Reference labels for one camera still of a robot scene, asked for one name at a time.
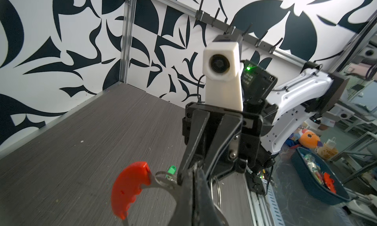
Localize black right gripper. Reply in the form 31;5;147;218
177;102;263;182

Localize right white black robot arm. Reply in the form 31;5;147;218
177;54;347;185

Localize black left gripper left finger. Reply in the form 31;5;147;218
168;167;196;226

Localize black wall hook rail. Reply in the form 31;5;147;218
195;0;286;54

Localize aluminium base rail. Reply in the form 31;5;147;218
245;168;285;226

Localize blue bin with items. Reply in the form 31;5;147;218
291;147;351;205

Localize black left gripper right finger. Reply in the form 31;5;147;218
195;169;225;226

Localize green tagged key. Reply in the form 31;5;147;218
166;165;176;179

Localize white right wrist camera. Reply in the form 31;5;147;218
202;34;243;111

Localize orange plush toy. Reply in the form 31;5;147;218
298;129;323;149

